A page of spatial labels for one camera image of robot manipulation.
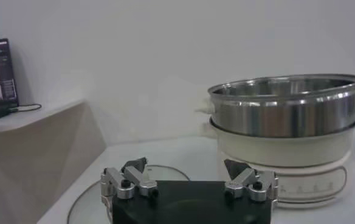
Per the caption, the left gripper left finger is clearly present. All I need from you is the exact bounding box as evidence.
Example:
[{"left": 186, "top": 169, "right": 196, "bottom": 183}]
[{"left": 100, "top": 156, "right": 160, "bottom": 202}]

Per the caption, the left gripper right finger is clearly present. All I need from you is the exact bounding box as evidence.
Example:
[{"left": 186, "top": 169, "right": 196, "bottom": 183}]
[{"left": 223, "top": 158, "right": 279, "bottom": 203}]

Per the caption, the glass lid with cream handle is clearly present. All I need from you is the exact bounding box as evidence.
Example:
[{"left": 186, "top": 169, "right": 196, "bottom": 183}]
[{"left": 66, "top": 164, "right": 191, "bottom": 224}]

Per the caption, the perforated steel steamer basket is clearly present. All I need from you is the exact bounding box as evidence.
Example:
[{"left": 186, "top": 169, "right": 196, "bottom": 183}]
[{"left": 207, "top": 73, "right": 355, "bottom": 138}]

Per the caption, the cream electric cooking pot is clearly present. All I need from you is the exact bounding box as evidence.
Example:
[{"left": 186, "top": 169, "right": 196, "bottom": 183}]
[{"left": 195, "top": 85, "right": 355, "bottom": 210}]

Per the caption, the white side table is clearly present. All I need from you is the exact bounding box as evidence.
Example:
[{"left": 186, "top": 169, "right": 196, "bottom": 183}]
[{"left": 0, "top": 97, "right": 107, "bottom": 224}]

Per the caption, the black looped cable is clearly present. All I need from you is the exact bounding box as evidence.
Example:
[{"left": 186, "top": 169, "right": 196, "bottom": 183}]
[{"left": 9, "top": 103, "right": 43, "bottom": 114}]

